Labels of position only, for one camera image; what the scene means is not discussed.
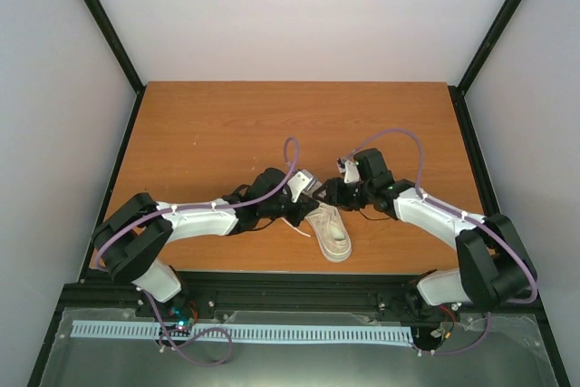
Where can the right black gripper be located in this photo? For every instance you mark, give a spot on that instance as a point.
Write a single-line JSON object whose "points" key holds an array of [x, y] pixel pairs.
{"points": [[335, 194]]}

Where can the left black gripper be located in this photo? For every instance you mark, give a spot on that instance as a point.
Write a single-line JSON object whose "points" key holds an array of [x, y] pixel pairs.
{"points": [[304, 208]]}

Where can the white shoelace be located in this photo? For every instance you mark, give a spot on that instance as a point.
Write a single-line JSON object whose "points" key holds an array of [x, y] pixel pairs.
{"points": [[295, 228]]}

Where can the cream white lace sneaker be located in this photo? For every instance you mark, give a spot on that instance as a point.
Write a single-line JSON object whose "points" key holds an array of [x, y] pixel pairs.
{"points": [[330, 232]]}

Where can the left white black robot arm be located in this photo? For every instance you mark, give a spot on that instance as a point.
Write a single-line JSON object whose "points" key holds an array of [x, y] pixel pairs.
{"points": [[129, 242]]}

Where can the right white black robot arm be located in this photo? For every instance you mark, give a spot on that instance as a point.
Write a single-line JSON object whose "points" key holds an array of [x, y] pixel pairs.
{"points": [[493, 265]]}

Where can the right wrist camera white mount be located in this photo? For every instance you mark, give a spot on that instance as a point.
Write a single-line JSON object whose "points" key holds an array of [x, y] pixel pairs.
{"points": [[349, 170]]}

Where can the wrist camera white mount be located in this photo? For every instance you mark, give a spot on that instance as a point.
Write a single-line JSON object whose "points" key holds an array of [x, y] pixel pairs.
{"points": [[349, 170], [301, 182]]}

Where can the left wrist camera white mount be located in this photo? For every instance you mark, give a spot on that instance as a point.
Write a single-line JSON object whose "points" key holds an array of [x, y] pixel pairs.
{"points": [[301, 182]]}

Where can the light blue slotted cable duct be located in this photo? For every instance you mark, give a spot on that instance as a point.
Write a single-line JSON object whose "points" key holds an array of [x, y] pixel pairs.
{"points": [[255, 333]]}

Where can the black aluminium frame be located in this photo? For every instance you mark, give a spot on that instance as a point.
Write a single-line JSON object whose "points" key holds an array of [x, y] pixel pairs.
{"points": [[281, 292]]}

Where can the grey metal base plate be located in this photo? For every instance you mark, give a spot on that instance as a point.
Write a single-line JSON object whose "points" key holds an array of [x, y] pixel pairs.
{"points": [[502, 351]]}

